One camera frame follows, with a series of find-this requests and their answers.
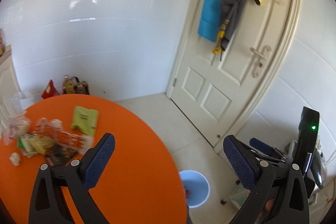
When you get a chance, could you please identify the crumpled white tissue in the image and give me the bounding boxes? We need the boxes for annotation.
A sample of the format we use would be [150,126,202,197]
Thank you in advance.
[10,152,21,167]

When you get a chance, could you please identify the cream lower kitchen cabinets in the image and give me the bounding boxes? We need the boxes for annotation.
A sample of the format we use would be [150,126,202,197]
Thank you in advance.
[0,46,25,133]

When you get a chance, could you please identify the cream door handle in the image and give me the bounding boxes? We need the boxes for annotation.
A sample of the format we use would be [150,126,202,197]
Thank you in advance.
[249,44,274,79]

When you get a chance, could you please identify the black red wrapper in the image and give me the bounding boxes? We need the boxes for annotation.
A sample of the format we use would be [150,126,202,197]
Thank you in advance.
[44,145,79,167]

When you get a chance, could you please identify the oil bottle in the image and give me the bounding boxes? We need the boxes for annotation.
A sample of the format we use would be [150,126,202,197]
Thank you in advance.
[62,74,75,95]

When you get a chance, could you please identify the white panel door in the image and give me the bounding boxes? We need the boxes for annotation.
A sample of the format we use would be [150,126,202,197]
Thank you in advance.
[165,0,303,155]

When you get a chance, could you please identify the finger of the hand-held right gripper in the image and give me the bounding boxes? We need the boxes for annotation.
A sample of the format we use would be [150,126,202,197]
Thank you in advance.
[273,147,294,167]
[249,137,277,161]

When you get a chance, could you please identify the clear crumpled plastic wrapper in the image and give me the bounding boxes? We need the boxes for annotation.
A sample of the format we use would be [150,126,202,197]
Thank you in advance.
[1,110,31,146]

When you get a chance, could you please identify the red snack packet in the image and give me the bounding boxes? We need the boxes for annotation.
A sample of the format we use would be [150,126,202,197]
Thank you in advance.
[41,79,59,100]

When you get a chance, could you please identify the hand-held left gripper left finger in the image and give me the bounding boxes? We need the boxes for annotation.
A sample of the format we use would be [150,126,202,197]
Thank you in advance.
[28,133,116,224]

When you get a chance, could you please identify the yellow snack wrapper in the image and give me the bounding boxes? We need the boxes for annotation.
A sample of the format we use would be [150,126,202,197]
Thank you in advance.
[26,135,56,156]

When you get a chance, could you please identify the grey apron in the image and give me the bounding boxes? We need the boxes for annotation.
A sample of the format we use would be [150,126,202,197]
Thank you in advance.
[211,0,249,62]

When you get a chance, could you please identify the orange printed clear wrapper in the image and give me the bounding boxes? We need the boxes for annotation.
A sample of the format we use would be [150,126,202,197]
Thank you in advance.
[35,117,95,154]

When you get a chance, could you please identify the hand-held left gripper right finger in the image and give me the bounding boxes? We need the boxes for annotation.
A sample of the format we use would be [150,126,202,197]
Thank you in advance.
[223,135,310,224]

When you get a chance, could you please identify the green snack wrapper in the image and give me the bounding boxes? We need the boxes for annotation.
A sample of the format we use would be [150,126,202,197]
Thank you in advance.
[70,106,100,135]

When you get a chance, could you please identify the light blue trash bin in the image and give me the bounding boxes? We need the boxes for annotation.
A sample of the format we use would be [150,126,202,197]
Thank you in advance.
[178,170,211,208]

